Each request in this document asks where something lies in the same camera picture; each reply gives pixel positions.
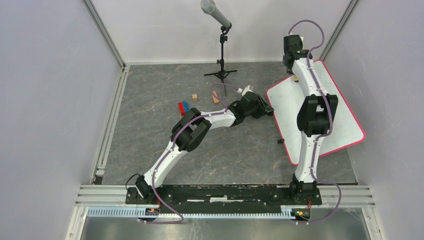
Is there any pink-framed whiteboard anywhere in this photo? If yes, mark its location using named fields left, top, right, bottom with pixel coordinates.
left=266, top=60, right=366, bottom=166

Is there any red blue toy brick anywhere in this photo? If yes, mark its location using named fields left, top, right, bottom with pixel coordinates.
left=178, top=101, right=190, bottom=117

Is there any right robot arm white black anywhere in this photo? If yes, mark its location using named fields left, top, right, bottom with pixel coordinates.
left=283, top=34, right=339, bottom=204

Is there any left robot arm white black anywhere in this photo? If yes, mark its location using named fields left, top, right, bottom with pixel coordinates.
left=135, top=91, right=274, bottom=204

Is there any long wooden block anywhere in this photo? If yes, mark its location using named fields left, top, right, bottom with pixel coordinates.
left=211, top=91, right=220, bottom=104

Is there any black microphone tripod stand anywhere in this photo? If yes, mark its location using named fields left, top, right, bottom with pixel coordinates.
left=204, top=26, right=237, bottom=84

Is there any silver microphone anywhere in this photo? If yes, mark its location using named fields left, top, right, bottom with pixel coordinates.
left=200, top=0, right=232, bottom=29

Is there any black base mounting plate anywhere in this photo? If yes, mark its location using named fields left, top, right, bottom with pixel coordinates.
left=125, top=183, right=323, bottom=215

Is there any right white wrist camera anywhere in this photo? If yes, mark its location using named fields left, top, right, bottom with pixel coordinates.
left=298, top=35, right=304, bottom=49

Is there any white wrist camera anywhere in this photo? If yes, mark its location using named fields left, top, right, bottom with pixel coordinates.
left=298, top=35, right=304, bottom=49
left=237, top=85, right=254, bottom=96

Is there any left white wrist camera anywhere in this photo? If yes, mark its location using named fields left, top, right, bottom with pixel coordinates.
left=237, top=85, right=254, bottom=96

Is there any grey slotted cable duct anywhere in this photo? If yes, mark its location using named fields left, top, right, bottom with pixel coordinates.
left=86, top=206, right=310, bottom=220

